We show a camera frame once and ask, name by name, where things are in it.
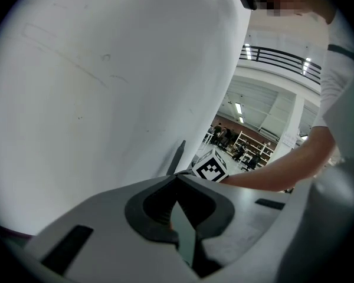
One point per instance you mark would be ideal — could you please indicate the ceiling light strip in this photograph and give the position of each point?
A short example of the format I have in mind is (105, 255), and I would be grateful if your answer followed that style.
(238, 108)

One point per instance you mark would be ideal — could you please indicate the person's right forearm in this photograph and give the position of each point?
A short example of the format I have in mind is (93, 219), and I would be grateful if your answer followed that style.
(283, 169)

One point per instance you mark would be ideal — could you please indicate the black metal railing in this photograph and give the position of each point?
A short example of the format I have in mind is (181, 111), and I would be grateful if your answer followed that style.
(271, 50)

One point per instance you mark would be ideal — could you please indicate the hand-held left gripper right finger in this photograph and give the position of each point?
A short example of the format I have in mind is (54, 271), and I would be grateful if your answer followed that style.
(247, 217)

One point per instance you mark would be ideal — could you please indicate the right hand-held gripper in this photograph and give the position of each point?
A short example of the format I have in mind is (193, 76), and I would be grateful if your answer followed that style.
(209, 169)

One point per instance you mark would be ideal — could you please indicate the white storage shelf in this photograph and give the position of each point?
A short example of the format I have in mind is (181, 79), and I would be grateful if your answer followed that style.
(253, 146)

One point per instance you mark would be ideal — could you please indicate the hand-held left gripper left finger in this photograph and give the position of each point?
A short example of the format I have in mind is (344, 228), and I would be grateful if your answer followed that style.
(106, 217)

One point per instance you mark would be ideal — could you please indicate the person's white shirt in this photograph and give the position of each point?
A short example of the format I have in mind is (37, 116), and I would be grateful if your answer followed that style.
(339, 78)

